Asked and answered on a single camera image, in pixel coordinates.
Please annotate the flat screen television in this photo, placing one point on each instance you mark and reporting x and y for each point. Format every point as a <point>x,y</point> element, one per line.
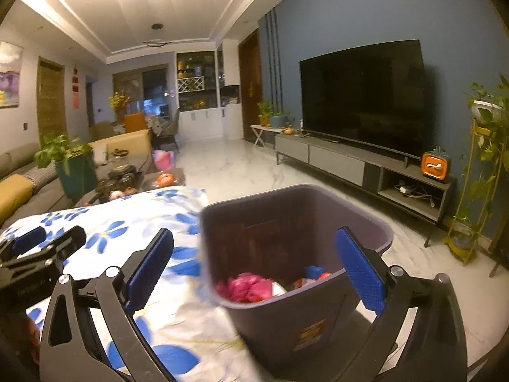
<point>362,95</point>

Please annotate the white side table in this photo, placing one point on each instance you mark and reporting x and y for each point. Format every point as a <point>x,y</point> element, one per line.
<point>270,129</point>

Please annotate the bag of oranges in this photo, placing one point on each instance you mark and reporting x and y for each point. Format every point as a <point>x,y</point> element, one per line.
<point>165,180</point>

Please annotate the orange chair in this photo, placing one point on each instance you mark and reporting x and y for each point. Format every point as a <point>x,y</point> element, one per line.
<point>135,121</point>

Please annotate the dark tea set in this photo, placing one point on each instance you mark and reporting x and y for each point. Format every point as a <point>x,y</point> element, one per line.
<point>119,177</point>

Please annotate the person's left hand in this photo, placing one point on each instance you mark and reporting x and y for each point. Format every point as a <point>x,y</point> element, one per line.
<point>32,330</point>

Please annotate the beige paper cup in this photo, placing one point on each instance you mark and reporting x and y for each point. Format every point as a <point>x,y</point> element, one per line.
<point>279,289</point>

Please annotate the dark wooden door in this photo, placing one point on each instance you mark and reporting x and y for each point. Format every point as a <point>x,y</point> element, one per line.
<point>250,87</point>

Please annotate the small plant orange pot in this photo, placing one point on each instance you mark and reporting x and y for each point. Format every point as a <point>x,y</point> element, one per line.
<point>264,117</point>

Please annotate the pink plastic bag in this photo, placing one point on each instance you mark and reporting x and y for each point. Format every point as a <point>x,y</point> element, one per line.
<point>246,288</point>

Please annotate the small plant teal pot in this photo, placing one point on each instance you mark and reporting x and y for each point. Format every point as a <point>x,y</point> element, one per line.
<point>280,121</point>

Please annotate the red wall decorations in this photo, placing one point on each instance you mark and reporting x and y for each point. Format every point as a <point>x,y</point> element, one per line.
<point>74,87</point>

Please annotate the pink gift bag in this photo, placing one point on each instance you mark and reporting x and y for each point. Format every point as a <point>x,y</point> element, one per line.
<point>164,160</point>

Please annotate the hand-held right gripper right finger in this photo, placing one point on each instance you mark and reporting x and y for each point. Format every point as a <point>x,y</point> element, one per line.
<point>362,270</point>

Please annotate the red wrapper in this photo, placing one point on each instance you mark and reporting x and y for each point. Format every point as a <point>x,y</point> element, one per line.
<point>314,282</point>

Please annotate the mustard yellow pillow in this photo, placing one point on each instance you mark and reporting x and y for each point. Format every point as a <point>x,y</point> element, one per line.
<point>14,195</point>

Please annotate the grey sectional sofa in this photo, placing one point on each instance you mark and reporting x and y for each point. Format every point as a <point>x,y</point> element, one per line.
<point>24,203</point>

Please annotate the potted plant teal pot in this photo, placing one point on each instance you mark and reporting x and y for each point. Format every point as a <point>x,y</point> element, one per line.
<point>75,171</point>

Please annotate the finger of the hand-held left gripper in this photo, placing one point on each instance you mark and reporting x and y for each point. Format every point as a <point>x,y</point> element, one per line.
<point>28,240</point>
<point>63,244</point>

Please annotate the grey television cabinet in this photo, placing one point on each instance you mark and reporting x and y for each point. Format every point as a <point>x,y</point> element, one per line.
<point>338,159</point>

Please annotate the grey plastic waste bin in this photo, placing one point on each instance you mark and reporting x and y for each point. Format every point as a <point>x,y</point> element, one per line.
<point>286,326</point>

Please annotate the ceiling lamp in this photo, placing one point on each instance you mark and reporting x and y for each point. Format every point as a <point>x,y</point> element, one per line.
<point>157,42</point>

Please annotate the round ceiling spotlight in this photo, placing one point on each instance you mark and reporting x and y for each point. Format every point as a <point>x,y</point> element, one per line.
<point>157,26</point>

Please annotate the small houndstooth pillow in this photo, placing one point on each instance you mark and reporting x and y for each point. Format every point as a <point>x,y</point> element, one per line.
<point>39,175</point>

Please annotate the yellow flower bouquet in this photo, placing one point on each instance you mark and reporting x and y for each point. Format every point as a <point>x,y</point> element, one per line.
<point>119,105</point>

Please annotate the gold plant stand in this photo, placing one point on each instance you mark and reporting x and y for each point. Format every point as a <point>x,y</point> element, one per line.
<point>469,207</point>

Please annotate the purple painting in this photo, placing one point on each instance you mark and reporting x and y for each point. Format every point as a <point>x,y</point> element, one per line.
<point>10,73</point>

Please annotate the light wooden door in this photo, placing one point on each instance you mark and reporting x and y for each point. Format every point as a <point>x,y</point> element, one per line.
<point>51,103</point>

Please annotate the grey dining chair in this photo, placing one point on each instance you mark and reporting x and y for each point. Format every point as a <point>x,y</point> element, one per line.
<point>167,127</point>

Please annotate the white display cabinet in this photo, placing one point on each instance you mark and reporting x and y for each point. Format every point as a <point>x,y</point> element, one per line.
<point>206,99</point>

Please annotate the small round pale object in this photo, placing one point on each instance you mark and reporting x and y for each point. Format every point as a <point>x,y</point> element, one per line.
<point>115,195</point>

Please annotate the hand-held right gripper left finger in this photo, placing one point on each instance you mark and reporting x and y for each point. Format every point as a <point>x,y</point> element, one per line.
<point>149,266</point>

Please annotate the trailing plant white pot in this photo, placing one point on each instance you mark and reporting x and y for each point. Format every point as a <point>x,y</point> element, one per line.
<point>487,119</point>

